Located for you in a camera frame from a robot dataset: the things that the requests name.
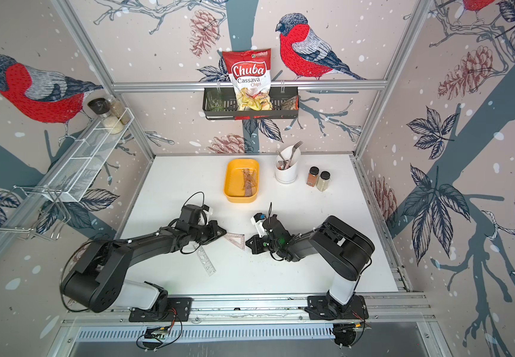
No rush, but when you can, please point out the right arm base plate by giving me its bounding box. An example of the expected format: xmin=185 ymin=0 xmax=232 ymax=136
xmin=304 ymin=293 xmax=369 ymax=321

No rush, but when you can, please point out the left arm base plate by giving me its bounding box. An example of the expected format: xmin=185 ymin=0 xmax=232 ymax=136
xmin=129 ymin=285 xmax=194 ymax=323

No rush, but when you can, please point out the white wire wall shelf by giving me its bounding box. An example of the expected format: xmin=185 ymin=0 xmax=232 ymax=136
xmin=19 ymin=108 xmax=135 ymax=202

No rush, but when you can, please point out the metal fork in cup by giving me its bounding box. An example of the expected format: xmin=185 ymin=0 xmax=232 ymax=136
xmin=284 ymin=141 xmax=303 ymax=170

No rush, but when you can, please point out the black lid jar on shelf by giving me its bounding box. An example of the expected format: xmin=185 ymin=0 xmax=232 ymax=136
xmin=87 ymin=98 xmax=111 ymax=118

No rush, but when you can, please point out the yellow plastic storage box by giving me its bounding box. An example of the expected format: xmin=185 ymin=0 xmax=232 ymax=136
xmin=223 ymin=159 xmax=260 ymax=204

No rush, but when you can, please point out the black wire wall basket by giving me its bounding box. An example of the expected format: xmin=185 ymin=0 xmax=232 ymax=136
xmin=202 ymin=87 xmax=299 ymax=120

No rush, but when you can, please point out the pale spice jar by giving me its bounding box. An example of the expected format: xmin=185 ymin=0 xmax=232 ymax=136
xmin=316 ymin=171 xmax=331 ymax=192

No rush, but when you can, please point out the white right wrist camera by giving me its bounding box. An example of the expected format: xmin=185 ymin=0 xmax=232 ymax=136
xmin=251 ymin=213 xmax=267 ymax=237

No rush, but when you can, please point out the red cassava chips bag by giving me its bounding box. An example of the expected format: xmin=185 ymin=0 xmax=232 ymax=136
xmin=223 ymin=49 xmax=273 ymax=111

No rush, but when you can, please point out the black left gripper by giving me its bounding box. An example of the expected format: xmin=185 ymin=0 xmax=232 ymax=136
xmin=189 ymin=219 xmax=229 ymax=244

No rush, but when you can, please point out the brown spice jar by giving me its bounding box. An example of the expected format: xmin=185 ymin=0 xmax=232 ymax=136
xmin=307 ymin=166 xmax=320 ymax=187

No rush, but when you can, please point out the white utensil holder cup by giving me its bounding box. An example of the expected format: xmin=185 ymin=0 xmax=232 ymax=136
xmin=275 ymin=146 xmax=302 ymax=184

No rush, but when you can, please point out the pink straight stencil ruler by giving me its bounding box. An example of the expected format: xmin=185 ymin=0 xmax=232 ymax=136
xmin=242 ymin=168 xmax=258 ymax=197

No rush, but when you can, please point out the pink triangle ruler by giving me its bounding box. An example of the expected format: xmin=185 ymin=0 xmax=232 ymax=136
xmin=223 ymin=233 xmax=246 ymax=251

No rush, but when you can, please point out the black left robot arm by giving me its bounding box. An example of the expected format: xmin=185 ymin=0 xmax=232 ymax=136
xmin=59 ymin=205 xmax=226 ymax=312

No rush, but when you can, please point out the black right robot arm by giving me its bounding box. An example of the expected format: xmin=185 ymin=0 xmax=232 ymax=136
xmin=246 ymin=213 xmax=375 ymax=307

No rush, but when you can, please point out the short clear grey ruler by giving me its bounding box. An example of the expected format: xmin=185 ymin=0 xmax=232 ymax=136
xmin=196 ymin=245 xmax=216 ymax=276

